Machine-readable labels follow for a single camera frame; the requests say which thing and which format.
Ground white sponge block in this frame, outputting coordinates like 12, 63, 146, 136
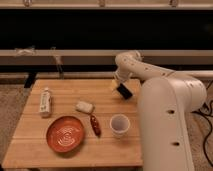
76, 101, 94, 114

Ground white paper cup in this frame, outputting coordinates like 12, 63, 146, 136
109, 114, 130, 138

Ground wooden table board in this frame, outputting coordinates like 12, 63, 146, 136
1, 78, 144, 169

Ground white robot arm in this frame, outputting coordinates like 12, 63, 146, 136
115, 51, 207, 171

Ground grey metal rail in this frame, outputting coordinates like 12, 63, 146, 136
0, 50, 213, 65

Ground black cables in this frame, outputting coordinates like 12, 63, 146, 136
192, 79, 213, 168

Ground white tube bottle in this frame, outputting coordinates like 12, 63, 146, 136
39, 87, 51, 118

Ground yellow and white gripper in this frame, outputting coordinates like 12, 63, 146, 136
110, 79, 132, 99

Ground red sausage toy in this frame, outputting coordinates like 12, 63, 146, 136
90, 115, 101, 137

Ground orange ceramic bowl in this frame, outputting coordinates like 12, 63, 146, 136
46, 116, 85, 153

